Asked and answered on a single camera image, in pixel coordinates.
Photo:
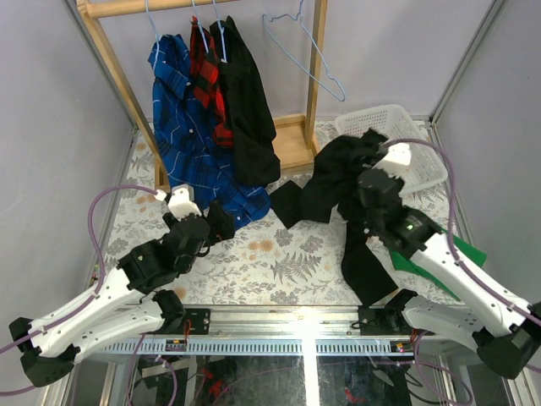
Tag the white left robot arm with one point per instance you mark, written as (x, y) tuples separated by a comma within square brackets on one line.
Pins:
[(133, 299)]

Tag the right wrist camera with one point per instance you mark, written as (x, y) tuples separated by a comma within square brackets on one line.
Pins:
[(397, 160)]

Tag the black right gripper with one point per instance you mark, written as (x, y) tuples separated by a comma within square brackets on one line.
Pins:
[(358, 192)]

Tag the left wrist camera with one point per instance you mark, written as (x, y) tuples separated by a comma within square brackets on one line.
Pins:
[(180, 201)]

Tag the black shirt wire hanger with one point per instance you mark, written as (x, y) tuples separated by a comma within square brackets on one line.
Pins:
[(220, 28)]

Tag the wooden clothes rack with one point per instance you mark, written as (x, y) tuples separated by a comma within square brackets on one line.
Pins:
[(296, 142)]

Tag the black button shirt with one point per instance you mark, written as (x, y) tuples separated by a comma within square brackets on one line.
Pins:
[(334, 184)]

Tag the aluminium mounting rail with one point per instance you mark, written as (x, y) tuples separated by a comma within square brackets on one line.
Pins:
[(277, 330)]

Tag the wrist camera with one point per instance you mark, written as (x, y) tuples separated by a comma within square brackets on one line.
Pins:
[(180, 201), (397, 160)]

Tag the black hanging shirt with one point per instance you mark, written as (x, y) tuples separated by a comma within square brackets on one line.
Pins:
[(255, 162)]

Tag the light blue wire hanger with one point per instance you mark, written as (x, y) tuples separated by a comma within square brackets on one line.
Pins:
[(330, 84)]

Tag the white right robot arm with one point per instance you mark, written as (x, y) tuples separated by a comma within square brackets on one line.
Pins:
[(502, 328)]

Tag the blue plaid shirt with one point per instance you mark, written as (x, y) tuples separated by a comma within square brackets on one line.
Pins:
[(183, 132)]

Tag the red plaid shirt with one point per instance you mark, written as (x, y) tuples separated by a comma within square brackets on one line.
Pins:
[(205, 71)]

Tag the blue shirt wire hanger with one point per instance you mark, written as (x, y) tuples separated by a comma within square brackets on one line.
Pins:
[(156, 35)]

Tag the red shirt wire hanger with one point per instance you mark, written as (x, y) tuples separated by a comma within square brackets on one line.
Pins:
[(202, 25)]

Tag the green cloth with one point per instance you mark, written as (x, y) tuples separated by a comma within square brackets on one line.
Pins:
[(437, 263)]

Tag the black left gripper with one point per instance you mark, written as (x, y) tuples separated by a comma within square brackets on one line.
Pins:
[(217, 222)]

